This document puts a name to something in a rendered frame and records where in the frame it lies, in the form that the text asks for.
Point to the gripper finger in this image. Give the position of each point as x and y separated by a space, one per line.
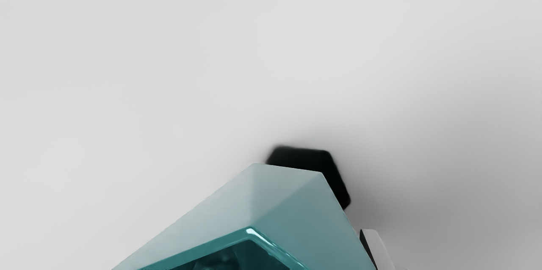
374 246

